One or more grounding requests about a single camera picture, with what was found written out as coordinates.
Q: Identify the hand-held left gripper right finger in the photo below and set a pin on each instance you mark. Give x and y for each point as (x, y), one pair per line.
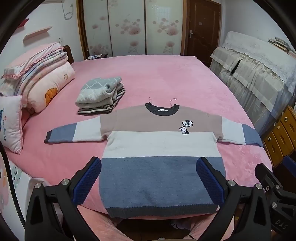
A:
(208, 183)

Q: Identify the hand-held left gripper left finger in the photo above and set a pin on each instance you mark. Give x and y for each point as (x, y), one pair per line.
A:
(89, 176)

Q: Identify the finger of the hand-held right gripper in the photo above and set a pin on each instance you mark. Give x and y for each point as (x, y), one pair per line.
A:
(264, 173)
(290, 162)

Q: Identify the colour-block striped knit sweater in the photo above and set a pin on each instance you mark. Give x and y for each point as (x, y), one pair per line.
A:
(150, 143)

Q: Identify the yellow wooden drawer cabinet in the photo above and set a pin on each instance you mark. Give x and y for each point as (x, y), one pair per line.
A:
(279, 136)

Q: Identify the folded striped garment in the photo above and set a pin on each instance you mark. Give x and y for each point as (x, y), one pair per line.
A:
(97, 111)

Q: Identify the white printed box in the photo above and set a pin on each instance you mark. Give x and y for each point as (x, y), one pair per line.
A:
(4, 185)

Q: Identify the grey diamond-pattern fleece garment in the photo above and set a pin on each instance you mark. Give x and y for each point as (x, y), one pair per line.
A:
(97, 89)

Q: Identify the cream pleated furniture cover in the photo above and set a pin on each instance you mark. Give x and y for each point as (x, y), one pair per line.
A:
(249, 78)

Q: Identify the white printed cushion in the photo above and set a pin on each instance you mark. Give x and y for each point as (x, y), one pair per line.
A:
(10, 125)

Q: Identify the folded floral print quilt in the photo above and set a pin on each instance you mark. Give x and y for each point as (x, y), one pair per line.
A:
(53, 81)

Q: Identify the pink bed blanket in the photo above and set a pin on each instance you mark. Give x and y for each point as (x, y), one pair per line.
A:
(173, 78)

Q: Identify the stack of books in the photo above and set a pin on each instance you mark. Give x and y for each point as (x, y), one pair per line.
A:
(281, 45)

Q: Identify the dark bedside table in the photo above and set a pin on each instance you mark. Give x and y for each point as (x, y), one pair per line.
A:
(97, 56)

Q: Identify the white lace cover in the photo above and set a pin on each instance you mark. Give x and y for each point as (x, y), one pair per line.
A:
(254, 46)

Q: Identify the brown wooden headboard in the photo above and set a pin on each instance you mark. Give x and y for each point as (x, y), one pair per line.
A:
(69, 54)

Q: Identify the brown wooden door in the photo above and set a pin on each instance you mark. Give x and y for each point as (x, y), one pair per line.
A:
(203, 34)

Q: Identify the floral sliding-door wardrobe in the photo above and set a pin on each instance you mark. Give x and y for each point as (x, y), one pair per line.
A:
(127, 27)

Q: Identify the pink wall shelf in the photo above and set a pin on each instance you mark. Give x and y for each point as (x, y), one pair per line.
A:
(37, 34)

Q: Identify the red wall shelf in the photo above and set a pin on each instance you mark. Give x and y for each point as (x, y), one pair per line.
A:
(21, 23)

